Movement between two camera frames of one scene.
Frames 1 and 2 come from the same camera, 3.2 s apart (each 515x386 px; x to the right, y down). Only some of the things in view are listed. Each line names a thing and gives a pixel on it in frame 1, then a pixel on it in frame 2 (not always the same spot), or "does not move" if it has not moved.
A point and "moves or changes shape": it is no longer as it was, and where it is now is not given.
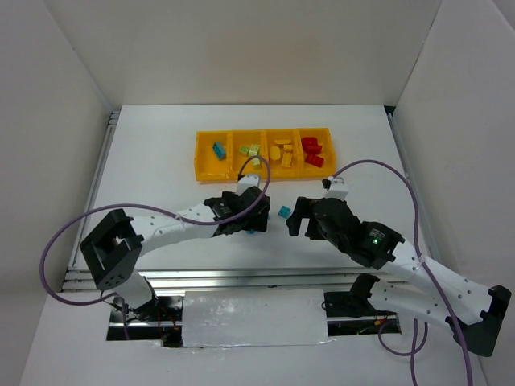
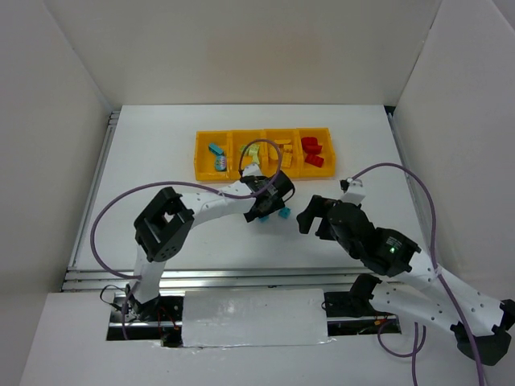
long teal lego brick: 219,150 moves or changes shape
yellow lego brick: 286,159 does not move
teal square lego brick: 285,211 does not move
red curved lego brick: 315,160 does not move
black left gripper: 257,209 to 260,210
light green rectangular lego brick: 253,150 does not move
